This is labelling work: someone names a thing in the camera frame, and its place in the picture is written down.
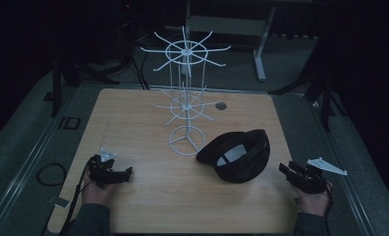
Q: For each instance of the person's right hand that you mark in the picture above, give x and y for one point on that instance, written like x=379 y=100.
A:
x=312 y=202

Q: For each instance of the grey metal desk frame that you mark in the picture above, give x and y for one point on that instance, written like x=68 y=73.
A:
x=232 y=25

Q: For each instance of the person's left hand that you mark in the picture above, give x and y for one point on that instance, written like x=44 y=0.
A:
x=96 y=193

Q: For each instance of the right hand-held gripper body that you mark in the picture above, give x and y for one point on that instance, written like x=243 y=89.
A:
x=308 y=178

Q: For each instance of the black tripod stand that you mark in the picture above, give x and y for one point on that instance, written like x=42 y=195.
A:
x=323 y=88

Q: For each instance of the black baseball cap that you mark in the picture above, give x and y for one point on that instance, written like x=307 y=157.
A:
x=238 y=157

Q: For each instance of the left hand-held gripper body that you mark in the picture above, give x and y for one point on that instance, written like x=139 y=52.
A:
x=101 y=170

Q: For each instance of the grey round table grommet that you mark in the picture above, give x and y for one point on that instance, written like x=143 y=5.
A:
x=220 y=105

